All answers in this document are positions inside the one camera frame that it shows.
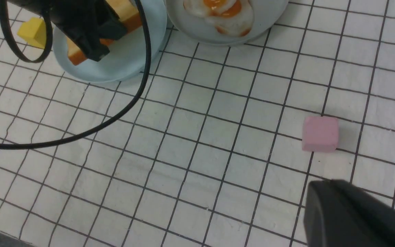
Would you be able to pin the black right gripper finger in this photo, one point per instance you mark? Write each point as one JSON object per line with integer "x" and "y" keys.
{"x": 339, "y": 214}

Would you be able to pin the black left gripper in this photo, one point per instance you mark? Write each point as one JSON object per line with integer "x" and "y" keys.
{"x": 67, "y": 15}

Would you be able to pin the toast slice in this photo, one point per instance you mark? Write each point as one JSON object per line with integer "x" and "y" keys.
{"x": 129, "y": 17}

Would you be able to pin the fried egg toy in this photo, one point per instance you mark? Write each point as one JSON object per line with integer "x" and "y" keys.
{"x": 205, "y": 8}
{"x": 238, "y": 25}

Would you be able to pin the light blue plate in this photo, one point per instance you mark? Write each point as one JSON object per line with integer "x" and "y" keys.
{"x": 127, "y": 56}

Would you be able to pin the yellow cube block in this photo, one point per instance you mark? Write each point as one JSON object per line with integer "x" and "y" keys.
{"x": 33, "y": 32}

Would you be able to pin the pink cube block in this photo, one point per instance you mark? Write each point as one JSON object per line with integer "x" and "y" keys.
{"x": 320, "y": 134}

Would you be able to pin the white grid tablecloth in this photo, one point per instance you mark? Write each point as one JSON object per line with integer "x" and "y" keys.
{"x": 212, "y": 153}

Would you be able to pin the grey plate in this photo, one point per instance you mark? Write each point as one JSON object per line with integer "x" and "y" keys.
{"x": 266, "y": 12}

